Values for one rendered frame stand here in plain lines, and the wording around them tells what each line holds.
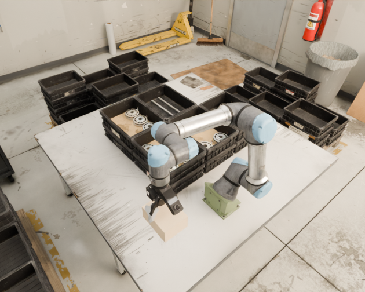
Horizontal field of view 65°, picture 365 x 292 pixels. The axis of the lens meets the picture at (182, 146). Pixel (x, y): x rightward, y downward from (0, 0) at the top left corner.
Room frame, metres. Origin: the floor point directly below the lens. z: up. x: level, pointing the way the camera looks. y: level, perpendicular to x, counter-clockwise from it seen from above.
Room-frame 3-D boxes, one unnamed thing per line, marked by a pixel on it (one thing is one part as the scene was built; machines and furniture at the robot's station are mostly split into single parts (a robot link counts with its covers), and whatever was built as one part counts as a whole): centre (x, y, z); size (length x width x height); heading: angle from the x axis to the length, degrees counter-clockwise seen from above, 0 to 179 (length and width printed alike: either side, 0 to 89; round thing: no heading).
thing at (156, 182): (0.71, 0.08, 1.32); 0.08 x 0.08 x 0.05
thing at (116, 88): (2.61, 0.71, 0.37); 0.40 x 0.30 x 0.45; 131
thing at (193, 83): (2.49, -0.07, 0.71); 0.22 x 0.19 x 0.01; 41
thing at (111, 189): (1.56, 0.00, 0.35); 1.60 x 1.60 x 0.70; 41
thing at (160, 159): (0.71, 0.08, 1.40); 0.09 x 0.08 x 0.11; 125
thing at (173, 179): (1.32, 0.09, 0.87); 0.40 x 0.30 x 0.11; 42
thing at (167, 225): (0.70, 0.07, 1.09); 0.16 x 0.12 x 0.07; 41
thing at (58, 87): (2.64, 1.28, 0.37); 0.40 x 0.30 x 0.45; 131
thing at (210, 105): (1.73, -0.35, 0.87); 0.40 x 0.30 x 0.11; 42
